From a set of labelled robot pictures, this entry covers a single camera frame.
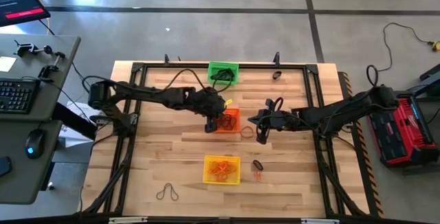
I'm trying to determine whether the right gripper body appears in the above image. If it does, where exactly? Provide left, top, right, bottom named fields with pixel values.
left=257, top=99, right=302, bottom=145

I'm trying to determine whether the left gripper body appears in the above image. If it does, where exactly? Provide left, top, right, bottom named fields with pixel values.
left=187, top=89, right=228, bottom=134

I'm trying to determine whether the green plastic basket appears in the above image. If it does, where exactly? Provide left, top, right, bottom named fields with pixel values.
left=207, top=61, right=239, bottom=86

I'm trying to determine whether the orange plastic basket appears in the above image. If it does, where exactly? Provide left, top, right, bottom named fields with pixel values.
left=212, top=107, right=241, bottom=134

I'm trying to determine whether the yellow plastic basket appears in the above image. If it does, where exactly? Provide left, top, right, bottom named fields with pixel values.
left=202, top=155, right=241, bottom=186

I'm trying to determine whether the black yellow hazard tape strip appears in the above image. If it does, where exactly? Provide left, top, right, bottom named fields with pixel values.
left=338, top=71, right=385, bottom=218

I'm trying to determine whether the red and black tool case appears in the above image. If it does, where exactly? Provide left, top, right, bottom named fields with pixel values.
left=373, top=91, right=440, bottom=169

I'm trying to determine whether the white paper sheet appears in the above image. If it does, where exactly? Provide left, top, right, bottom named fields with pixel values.
left=58, top=100, right=92, bottom=148

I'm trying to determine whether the black equipment stand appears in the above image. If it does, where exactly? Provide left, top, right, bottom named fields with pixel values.
left=408, top=64, right=440, bottom=98

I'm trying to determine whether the black desk clamp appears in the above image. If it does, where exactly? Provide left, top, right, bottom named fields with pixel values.
left=37, top=51, right=67, bottom=82
left=13, top=39, right=54, bottom=58

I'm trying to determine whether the black computer mouse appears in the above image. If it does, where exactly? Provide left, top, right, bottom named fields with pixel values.
left=25, top=128, right=47, bottom=160

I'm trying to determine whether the black keyboard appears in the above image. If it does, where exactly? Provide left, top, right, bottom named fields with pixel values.
left=0, top=78, right=41, bottom=115

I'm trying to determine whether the white paper note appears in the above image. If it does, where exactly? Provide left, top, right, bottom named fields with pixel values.
left=0, top=56, right=17, bottom=73

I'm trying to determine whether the grey desk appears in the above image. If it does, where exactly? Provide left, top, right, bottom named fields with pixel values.
left=0, top=34, right=82, bottom=205

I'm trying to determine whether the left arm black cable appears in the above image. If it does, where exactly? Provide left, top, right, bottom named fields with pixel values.
left=164, top=68, right=234, bottom=94

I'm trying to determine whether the white table bracket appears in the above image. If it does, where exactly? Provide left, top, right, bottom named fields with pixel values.
left=108, top=216, right=149, bottom=224
left=300, top=218, right=340, bottom=224

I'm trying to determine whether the black floor power cord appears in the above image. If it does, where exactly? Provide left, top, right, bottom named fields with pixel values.
left=373, top=22, right=436, bottom=98

